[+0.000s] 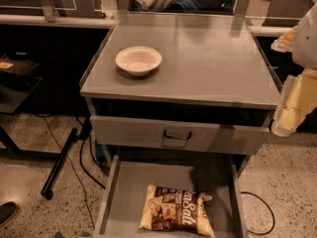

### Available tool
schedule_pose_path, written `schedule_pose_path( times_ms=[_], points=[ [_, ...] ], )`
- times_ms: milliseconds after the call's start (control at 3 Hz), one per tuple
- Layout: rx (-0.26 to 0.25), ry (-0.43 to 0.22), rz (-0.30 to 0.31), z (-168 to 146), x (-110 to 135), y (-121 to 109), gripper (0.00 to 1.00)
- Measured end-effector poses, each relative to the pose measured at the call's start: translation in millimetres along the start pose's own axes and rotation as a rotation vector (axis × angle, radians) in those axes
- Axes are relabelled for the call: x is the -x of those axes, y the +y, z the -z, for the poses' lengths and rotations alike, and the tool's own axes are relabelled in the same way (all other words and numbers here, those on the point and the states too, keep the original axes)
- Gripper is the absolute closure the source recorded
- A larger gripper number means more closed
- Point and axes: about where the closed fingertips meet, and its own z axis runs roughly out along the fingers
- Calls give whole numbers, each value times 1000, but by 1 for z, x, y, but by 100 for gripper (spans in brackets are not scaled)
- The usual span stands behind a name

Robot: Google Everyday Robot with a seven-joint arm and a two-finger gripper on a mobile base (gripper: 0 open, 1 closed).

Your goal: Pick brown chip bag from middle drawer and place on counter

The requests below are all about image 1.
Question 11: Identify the open middle drawer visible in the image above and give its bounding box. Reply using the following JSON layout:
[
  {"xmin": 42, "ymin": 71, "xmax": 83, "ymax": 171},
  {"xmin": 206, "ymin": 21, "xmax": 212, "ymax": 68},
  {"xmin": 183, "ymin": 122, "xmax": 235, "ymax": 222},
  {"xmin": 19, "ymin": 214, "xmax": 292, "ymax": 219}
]
[{"xmin": 93, "ymin": 156, "xmax": 249, "ymax": 238}]

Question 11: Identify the black tray with note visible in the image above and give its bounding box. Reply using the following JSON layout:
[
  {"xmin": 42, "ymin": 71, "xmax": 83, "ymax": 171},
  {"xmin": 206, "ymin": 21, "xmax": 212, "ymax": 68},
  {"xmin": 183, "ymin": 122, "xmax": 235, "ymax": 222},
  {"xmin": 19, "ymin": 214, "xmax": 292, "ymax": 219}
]
[{"xmin": 0, "ymin": 55, "xmax": 40, "ymax": 77}]

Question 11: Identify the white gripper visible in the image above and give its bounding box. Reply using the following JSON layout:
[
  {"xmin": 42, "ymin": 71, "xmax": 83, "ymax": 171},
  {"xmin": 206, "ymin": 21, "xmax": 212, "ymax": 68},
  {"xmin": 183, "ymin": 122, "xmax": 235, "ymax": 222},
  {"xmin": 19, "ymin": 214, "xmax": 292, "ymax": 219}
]
[{"xmin": 270, "ymin": 4, "xmax": 317, "ymax": 137}]

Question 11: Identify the dark shoe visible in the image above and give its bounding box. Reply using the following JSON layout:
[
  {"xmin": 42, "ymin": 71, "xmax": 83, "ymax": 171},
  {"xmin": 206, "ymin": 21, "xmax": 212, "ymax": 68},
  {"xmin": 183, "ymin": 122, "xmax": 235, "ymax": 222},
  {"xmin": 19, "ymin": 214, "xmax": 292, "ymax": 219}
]
[{"xmin": 0, "ymin": 201, "xmax": 19, "ymax": 226}]

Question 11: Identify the black cable at right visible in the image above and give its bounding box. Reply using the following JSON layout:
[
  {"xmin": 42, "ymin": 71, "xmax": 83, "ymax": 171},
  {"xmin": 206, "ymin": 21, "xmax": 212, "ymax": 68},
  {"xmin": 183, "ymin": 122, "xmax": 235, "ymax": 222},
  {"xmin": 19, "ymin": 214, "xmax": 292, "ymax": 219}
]
[{"xmin": 240, "ymin": 191, "xmax": 276, "ymax": 236}]

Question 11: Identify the brown chip bag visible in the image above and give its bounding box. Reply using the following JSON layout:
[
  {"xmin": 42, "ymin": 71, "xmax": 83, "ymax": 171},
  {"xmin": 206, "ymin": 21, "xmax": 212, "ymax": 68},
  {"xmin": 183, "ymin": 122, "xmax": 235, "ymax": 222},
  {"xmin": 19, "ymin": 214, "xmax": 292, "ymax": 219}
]
[{"xmin": 139, "ymin": 184, "xmax": 215, "ymax": 238}]

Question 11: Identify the black floor stand leg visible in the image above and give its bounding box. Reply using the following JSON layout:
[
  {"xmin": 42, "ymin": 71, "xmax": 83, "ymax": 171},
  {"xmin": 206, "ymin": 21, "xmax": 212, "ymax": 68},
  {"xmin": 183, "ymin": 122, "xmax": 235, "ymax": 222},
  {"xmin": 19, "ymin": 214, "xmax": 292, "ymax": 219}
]
[{"xmin": 41, "ymin": 128, "xmax": 77, "ymax": 200}]

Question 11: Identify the grey drawer cabinet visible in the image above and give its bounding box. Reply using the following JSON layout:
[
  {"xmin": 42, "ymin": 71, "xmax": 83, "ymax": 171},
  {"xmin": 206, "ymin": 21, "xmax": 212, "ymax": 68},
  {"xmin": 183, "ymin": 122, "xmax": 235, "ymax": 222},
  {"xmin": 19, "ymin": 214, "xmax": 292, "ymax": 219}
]
[{"xmin": 81, "ymin": 13, "xmax": 279, "ymax": 170}]

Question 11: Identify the black drawer handle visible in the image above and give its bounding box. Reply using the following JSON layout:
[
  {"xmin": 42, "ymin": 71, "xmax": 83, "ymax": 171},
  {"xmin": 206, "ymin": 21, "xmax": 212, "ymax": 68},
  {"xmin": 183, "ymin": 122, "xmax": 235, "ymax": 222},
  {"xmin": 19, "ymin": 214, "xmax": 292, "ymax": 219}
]
[{"xmin": 163, "ymin": 130, "xmax": 192, "ymax": 141}]

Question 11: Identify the closed top drawer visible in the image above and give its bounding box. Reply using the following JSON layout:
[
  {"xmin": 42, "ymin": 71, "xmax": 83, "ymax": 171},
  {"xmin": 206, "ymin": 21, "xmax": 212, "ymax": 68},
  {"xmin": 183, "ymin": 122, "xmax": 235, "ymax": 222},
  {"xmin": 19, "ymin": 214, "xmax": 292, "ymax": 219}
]
[{"xmin": 91, "ymin": 115, "xmax": 268, "ymax": 155}]

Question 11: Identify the dark side table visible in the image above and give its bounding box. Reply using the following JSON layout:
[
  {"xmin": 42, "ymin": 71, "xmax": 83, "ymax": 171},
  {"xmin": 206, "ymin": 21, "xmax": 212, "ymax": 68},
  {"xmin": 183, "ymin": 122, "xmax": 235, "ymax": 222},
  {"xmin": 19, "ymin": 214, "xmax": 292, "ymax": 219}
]
[{"xmin": 0, "ymin": 77, "xmax": 59, "ymax": 162}]

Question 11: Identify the black cable on floor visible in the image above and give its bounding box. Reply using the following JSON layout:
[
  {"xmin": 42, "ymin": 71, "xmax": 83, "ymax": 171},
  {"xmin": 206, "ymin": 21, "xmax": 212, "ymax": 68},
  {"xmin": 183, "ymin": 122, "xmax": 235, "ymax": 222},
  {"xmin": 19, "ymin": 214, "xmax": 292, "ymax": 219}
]
[{"xmin": 33, "ymin": 112, "xmax": 107, "ymax": 230}]

